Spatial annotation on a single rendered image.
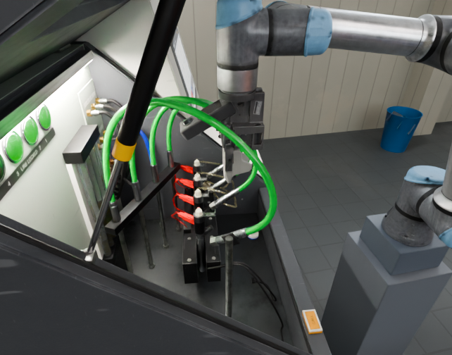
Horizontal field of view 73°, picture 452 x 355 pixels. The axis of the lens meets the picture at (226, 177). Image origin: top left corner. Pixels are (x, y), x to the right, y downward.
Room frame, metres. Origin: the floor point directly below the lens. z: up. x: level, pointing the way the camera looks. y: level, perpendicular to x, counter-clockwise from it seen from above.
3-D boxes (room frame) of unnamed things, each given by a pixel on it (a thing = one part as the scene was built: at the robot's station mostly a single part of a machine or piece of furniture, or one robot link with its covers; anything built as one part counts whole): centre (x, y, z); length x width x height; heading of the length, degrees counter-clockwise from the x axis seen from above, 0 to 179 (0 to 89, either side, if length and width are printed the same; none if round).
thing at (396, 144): (3.02, -1.83, 0.22); 0.37 x 0.34 x 0.45; 102
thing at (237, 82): (0.58, -0.02, 1.44); 0.08 x 0.08 x 0.05
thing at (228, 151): (0.55, 0.00, 1.30); 0.05 x 0.02 x 0.09; 6
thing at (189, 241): (0.71, 0.08, 0.91); 0.34 x 0.10 x 0.15; 6
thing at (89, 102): (0.80, 0.35, 1.20); 0.13 x 0.03 x 0.31; 6
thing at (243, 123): (0.58, -0.03, 1.36); 0.09 x 0.08 x 0.12; 96
